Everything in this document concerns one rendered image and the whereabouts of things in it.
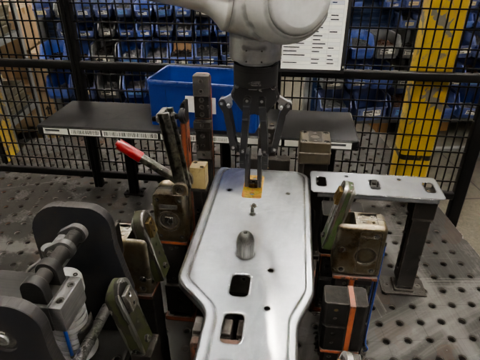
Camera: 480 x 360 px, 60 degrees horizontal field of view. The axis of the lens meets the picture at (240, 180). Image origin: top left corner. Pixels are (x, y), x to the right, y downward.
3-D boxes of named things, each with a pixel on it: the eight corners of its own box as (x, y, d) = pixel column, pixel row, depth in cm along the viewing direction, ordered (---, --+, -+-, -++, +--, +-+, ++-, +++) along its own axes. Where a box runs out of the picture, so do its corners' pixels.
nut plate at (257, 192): (261, 198, 78) (261, 193, 78) (241, 197, 79) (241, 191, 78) (264, 176, 85) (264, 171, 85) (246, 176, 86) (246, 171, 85)
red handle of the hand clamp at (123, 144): (186, 186, 81) (114, 143, 79) (181, 194, 82) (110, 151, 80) (191, 176, 85) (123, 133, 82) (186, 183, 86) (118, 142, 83)
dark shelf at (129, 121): (358, 151, 110) (360, 141, 109) (38, 135, 120) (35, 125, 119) (350, 121, 129) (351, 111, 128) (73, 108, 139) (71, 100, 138)
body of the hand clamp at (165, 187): (193, 322, 99) (184, 196, 81) (166, 319, 100) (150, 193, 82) (199, 303, 104) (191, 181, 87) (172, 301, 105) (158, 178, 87)
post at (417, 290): (426, 297, 106) (455, 201, 92) (381, 293, 107) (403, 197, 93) (420, 279, 111) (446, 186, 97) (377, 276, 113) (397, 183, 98)
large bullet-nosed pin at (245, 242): (253, 267, 74) (253, 237, 70) (235, 266, 74) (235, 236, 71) (254, 256, 76) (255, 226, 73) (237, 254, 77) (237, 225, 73)
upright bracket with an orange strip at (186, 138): (197, 286, 109) (184, 103, 84) (192, 286, 109) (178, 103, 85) (199, 278, 112) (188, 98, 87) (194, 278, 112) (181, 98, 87)
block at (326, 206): (353, 319, 100) (371, 223, 86) (306, 315, 101) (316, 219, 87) (348, 291, 108) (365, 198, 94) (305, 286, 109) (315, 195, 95)
